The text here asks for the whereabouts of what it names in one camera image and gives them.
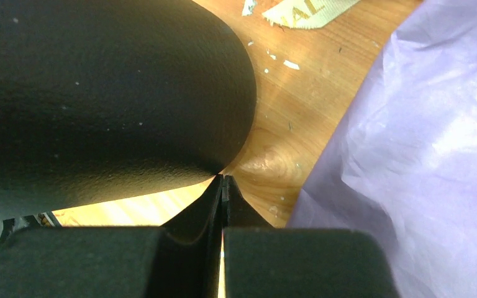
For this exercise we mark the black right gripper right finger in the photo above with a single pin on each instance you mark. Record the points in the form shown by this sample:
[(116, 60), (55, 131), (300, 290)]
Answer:
[(263, 261)]

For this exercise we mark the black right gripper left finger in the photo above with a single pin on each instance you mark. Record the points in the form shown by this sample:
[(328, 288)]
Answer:
[(177, 259)]

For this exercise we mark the purple paper bouquet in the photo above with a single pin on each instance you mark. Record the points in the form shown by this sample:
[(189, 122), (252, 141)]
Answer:
[(402, 163)]

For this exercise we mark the cream ribbon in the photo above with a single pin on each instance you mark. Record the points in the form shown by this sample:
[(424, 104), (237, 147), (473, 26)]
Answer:
[(306, 14)]

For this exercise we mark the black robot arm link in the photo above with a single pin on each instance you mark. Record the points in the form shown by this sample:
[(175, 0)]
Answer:
[(103, 100)]

